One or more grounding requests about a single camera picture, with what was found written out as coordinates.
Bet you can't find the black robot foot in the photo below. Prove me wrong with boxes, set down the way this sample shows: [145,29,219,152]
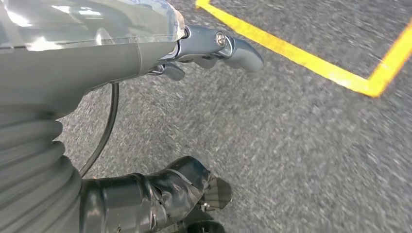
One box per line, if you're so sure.
[187,220,226,233]

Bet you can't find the yellow floor tape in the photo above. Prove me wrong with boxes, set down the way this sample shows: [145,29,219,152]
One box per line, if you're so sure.
[194,0,412,98]

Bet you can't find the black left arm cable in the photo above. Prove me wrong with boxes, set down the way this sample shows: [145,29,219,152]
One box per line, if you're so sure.
[79,83,120,178]

